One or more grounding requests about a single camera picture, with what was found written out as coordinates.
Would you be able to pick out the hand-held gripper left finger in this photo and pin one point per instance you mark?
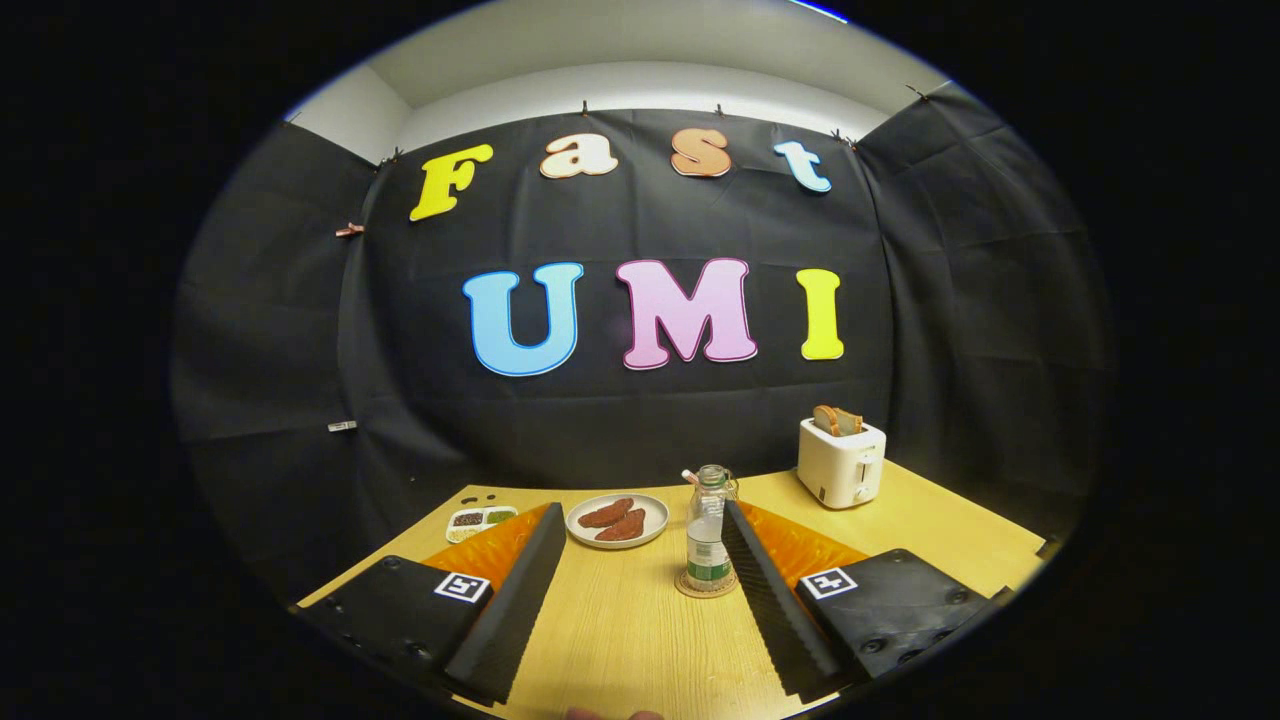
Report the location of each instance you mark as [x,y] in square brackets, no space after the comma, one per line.
[510,610]

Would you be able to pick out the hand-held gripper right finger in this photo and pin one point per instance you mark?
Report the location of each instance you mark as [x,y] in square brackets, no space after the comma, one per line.
[770,610]

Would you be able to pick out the round wooden coaster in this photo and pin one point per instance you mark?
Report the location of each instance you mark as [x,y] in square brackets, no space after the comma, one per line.
[690,588]

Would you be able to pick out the clear plastic juice bottle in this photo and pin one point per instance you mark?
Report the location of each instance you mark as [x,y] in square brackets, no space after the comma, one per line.
[708,550]

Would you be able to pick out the white divided seasoning tray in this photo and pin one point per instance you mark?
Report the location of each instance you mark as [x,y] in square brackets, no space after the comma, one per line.
[480,530]

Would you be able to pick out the wooden table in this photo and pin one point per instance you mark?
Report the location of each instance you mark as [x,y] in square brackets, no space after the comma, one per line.
[620,630]

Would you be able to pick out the brown meat patty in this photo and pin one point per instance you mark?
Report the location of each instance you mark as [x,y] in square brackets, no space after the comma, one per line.
[605,513]
[622,526]

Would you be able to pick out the round white plate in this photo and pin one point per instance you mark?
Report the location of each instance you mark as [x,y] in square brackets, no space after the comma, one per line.
[655,510]

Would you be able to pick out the white toaster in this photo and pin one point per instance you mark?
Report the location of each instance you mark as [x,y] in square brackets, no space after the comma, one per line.
[840,465]

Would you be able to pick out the toast slice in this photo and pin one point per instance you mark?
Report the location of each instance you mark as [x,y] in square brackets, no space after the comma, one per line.
[825,420]
[850,421]

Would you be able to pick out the black backdrop cloth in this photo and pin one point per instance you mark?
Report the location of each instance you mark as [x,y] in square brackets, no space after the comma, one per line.
[650,420]

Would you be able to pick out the red clothes peg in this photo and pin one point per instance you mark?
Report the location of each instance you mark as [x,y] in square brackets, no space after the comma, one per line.
[349,230]

